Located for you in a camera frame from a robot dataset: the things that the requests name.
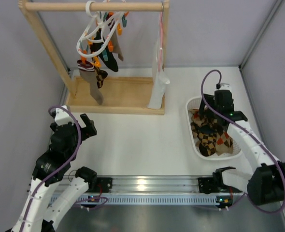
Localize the tan brown argyle sock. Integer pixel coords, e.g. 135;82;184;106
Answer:
95;66;108;89

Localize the socks pile in basket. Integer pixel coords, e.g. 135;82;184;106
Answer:
189;109;234;157

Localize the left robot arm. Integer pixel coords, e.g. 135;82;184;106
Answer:
10;110;97;232

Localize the white hanging garment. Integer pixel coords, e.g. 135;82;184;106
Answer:
147;37;170;109

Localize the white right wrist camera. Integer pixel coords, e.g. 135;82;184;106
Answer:
215;83;232;91

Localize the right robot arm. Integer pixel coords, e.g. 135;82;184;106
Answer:
199;90;285;206

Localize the white plastic basket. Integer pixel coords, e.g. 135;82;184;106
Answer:
185;96;243;161

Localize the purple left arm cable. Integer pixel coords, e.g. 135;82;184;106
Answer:
19;105;82;232

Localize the wooden clothes rack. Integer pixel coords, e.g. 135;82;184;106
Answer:
18;0;170;115

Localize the white plastic clip hanger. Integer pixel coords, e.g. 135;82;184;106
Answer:
76;0;129;59

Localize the taupe striped-cuff sock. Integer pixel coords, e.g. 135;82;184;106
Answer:
77;59;104;105

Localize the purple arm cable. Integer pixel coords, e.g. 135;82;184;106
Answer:
19;105;82;232
200;70;285;215

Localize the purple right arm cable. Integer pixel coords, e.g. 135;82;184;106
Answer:
200;70;285;215

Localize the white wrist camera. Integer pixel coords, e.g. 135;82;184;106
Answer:
55;108;74;126
215;83;232;91

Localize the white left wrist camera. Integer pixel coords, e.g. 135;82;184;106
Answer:
55;108;74;126

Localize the black sock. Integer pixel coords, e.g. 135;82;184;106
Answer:
90;42;119;72

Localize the pink hanger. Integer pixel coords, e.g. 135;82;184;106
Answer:
157;12;163;71

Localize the aluminium mounting rail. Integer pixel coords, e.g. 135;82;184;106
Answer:
77;175;243;207

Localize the taupe sock on hanger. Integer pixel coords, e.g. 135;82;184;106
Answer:
111;30;124;61

